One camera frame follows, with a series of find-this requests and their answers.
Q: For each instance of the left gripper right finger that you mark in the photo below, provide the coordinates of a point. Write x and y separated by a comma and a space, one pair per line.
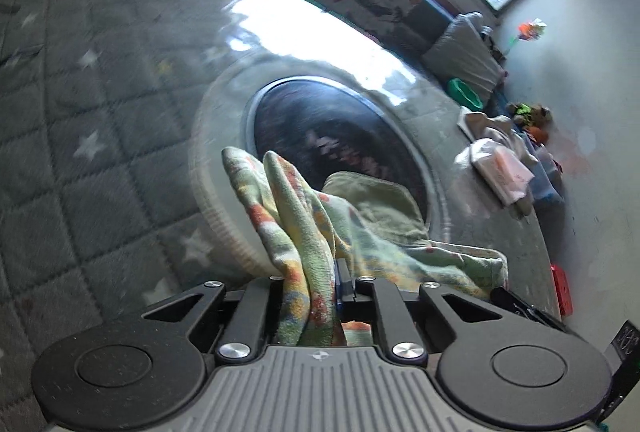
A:
379, 303

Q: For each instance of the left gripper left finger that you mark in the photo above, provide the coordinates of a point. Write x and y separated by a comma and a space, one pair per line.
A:
252, 323

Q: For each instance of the green patterned child jacket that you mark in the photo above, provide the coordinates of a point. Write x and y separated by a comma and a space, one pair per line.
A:
373, 225

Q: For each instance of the red object at edge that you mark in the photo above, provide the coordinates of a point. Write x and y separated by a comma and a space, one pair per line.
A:
562, 290

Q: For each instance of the clear plastic storage box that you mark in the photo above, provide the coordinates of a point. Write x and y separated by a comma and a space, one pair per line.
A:
546, 185

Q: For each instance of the pink tissue pack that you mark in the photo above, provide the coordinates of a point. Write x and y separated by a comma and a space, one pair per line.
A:
502, 170

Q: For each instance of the cream crumpled garment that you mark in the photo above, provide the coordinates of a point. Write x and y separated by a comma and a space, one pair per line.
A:
476, 125

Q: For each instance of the teddy bear toy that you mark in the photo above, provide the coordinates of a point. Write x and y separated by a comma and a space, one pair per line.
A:
532, 119

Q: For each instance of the green plastic bowl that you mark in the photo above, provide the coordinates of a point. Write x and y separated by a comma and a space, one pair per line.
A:
464, 95

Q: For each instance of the grey pillow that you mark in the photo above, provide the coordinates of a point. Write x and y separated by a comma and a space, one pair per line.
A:
461, 53

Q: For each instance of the grey quilted star tablecloth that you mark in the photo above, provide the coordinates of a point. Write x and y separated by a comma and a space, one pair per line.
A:
114, 114

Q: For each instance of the colourful pinwheel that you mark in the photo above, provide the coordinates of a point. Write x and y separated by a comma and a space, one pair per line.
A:
527, 31

